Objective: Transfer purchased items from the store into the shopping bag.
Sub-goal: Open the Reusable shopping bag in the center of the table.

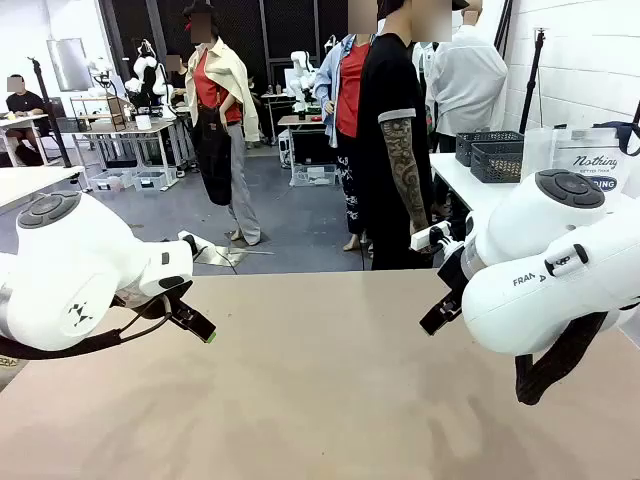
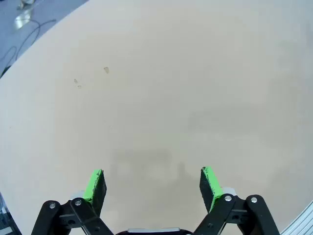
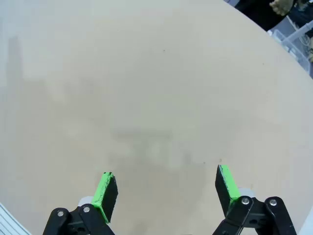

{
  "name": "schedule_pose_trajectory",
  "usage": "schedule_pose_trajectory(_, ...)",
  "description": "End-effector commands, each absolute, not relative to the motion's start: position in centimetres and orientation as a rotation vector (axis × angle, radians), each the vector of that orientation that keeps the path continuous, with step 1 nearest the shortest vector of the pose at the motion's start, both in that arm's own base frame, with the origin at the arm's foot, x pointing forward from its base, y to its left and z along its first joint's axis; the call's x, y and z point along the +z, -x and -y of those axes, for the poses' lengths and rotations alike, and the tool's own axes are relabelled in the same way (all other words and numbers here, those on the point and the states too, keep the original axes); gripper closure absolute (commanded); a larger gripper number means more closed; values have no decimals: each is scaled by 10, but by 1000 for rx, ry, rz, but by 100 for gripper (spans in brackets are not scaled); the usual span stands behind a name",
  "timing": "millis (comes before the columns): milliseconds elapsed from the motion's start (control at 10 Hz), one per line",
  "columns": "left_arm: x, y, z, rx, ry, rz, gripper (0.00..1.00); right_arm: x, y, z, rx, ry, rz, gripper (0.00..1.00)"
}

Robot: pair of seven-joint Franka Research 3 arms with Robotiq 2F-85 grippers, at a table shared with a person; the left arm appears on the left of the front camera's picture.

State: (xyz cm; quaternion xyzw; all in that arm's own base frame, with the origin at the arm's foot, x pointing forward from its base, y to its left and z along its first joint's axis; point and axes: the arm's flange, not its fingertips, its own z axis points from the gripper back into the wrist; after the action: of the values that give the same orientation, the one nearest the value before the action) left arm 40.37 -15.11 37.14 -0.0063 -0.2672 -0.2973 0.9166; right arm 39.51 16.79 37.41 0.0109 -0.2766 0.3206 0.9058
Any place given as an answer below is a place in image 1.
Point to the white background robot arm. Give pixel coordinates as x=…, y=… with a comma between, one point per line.
x=147, y=75
x=302, y=80

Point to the person's right hand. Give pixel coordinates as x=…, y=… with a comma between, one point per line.
x=419, y=227

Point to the person in white shirt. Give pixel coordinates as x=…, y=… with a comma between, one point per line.
x=467, y=85

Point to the mannequin with cream jacket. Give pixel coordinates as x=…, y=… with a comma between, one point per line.
x=220, y=110

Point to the small background table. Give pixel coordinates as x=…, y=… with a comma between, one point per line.
x=300, y=121

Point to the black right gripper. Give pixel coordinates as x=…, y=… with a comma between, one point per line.
x=451, y=272

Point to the clear plastic container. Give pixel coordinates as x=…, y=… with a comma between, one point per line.
x=539, y=150

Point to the white cylindrical container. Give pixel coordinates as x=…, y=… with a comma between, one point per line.
x=143, y=123

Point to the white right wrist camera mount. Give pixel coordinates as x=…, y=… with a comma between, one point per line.
x=434, y=237

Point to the clear storage bin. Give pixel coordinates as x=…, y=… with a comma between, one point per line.
x=152, y=180
x=314, y=175
x=112, y=181

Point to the metal mannequin base plate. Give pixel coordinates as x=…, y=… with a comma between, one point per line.
x=235, y=255

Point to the white side table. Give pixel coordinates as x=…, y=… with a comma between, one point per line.
x=457, y=180
x=35, y=182

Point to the grey whiteboard panel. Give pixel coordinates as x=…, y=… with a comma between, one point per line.
x=69, y=64

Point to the wooden shelf box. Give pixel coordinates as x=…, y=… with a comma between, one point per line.
x=119, y=112

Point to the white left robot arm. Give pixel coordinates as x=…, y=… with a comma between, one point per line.
x=65, y=270

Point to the seated person in black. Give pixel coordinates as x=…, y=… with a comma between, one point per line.
x=25, y=107

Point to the standing person in dark clothes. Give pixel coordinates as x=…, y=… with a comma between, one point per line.
x=176, y=82

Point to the mannequin with blue shirt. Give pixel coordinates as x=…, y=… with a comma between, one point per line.
x=345, y=110

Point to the black tripod stand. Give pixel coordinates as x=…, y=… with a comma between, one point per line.
x=532, y=80
x=47, y=115

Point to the tattooed right forearm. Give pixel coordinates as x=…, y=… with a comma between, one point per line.
x=404, y=170

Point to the person in black t-shirt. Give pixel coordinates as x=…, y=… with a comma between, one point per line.
x=387, y=150

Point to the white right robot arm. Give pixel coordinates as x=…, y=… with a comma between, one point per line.
x=545, y=260

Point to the background work table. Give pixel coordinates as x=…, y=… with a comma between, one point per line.
x=125, y=131

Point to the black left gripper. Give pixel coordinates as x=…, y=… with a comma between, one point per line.
x=131, y=299

